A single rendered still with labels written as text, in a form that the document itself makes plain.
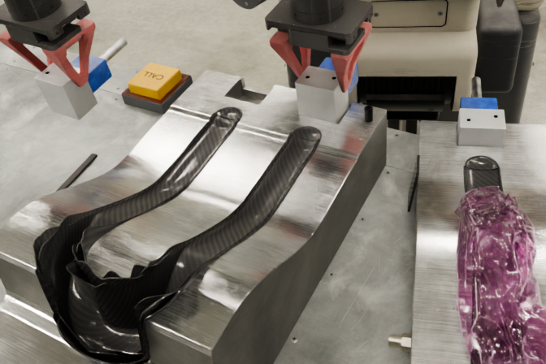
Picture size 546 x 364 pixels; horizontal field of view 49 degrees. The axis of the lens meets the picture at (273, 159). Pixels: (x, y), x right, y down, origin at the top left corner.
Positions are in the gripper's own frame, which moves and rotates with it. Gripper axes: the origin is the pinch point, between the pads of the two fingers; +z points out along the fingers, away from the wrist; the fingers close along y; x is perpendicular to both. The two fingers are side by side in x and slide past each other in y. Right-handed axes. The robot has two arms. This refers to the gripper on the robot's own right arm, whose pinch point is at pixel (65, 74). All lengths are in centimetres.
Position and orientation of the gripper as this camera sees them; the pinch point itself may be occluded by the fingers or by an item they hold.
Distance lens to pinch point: 78.9
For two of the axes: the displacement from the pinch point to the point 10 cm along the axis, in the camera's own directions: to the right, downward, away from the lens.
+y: 8.6, 2.7, -4.4
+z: 1.2, 7.2, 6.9
